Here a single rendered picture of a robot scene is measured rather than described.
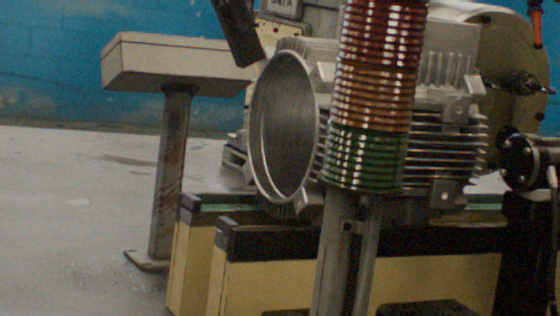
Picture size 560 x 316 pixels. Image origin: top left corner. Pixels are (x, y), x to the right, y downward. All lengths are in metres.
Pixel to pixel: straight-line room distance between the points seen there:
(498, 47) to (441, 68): 0.40
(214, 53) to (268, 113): 0.13
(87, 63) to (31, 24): 0.43
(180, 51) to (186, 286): 0.29
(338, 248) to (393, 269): 0.34
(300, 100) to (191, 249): 0.21
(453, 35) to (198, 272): 0.37
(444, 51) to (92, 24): 5.71
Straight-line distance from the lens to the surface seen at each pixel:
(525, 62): 1.47
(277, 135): 1.09
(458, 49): 1.05
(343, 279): 0.71
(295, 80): 1.08
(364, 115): 0.67
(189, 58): 1.17
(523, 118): 1.48
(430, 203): 1.01
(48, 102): 6.71
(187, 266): 1.04
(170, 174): 1.20
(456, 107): 1.00
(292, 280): 0.98
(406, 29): 0.67
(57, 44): 6.66
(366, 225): 0.70
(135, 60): 1.14
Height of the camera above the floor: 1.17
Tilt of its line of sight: 9 degrees down
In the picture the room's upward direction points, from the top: 8 degrees clockwise
